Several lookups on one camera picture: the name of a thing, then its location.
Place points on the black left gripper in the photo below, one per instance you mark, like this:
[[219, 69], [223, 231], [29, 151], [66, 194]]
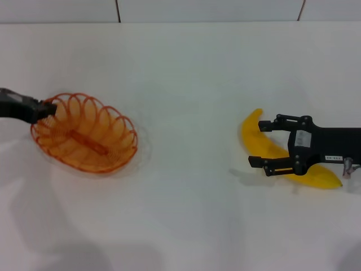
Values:
[[17, 105]]

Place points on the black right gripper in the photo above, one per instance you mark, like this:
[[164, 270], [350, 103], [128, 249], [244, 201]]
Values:
[[324, 144]]

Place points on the yellow banana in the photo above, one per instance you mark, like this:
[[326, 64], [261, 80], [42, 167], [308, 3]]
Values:
[[253, 138]]

